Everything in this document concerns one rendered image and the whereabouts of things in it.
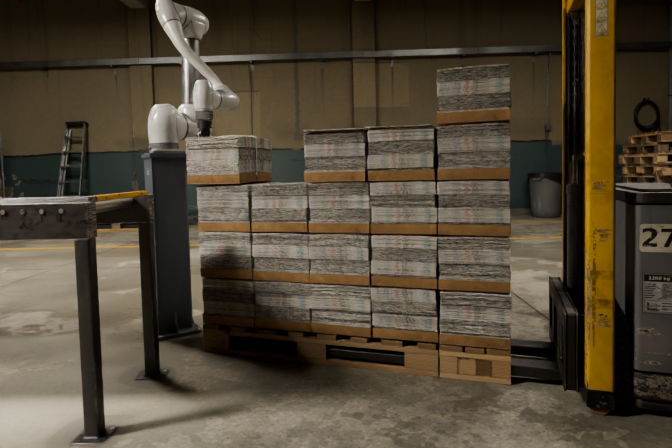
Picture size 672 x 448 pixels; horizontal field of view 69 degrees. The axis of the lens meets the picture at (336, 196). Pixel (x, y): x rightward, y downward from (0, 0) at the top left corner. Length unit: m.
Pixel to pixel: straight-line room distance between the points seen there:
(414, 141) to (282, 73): 7.19
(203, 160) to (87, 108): 7.80
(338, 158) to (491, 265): 0.79
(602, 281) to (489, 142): 0.65
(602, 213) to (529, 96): 7.76
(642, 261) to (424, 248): 0.78
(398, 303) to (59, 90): 8.99
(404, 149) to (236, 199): 0.84
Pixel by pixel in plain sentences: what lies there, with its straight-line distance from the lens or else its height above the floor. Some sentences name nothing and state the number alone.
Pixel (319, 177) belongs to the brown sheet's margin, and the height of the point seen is 0.86.
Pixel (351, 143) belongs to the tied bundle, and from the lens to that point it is 2.18.
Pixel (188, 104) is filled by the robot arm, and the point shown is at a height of 1.28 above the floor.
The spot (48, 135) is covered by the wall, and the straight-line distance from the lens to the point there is 10.51.
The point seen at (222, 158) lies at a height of 0.96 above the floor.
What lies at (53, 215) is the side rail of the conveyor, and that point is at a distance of 1.88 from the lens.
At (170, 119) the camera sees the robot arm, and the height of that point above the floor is 1.18.
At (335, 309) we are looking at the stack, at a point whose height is 0.26.
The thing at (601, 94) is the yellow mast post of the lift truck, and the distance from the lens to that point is 1.93.
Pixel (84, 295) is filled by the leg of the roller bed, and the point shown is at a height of 0.49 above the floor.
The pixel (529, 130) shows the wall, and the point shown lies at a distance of 9.55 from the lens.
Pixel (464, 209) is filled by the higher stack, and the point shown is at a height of 0.71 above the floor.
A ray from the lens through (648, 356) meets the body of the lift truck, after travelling 2.09.
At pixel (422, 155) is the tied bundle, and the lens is 2.10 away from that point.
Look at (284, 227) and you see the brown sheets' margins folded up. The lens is 2.30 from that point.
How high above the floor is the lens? 0.89
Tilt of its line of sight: 3 degrees down
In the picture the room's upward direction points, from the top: 1 degrees counter-clockwise
